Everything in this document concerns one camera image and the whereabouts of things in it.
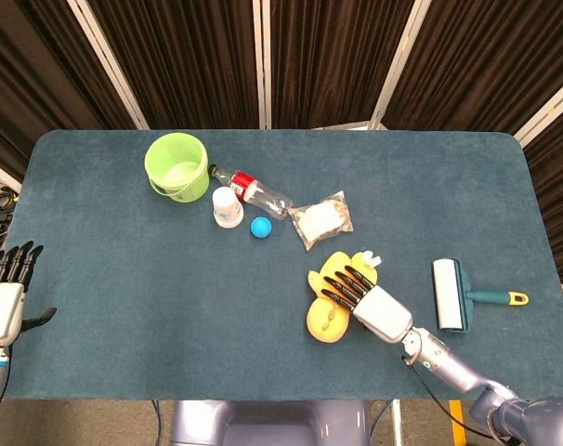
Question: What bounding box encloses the small blue ball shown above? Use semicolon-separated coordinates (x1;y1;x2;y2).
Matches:
250;216;273;240

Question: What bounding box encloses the white plastic cup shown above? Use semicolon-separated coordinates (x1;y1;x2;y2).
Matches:
212;186;244;230

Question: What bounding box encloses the green plastic bucket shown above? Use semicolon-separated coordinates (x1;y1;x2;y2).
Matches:
144;132;211;203

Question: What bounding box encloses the teal lint roller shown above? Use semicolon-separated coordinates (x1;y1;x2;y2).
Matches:
431;257;530;334

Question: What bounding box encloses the clear plastic bottle red label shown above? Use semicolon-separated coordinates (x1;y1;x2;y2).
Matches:
208;164;295;220

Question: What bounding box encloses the yellow plush duck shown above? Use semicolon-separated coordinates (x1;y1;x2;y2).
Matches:
307;250;384;344

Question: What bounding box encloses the grey robot torso base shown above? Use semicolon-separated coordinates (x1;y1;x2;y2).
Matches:
169;399;372;446

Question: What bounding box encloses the white partition frame post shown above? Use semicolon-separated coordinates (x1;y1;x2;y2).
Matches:
513;69;563;149
369;0;434;131
0;155;22;194
252;0;272;130
66;0;151;131

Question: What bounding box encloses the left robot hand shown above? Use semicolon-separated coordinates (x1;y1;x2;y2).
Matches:
0;241;58;348

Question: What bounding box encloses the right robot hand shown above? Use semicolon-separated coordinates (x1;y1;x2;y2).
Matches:
321;267;413;346

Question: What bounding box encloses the clear bag of snacks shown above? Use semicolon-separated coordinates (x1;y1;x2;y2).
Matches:
288;190;355;252

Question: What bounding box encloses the teal table mat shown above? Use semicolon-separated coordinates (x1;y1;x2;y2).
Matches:
1;128;563;401

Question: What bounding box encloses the dark pleated curtain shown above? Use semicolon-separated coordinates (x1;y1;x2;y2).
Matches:
0;0;563;284

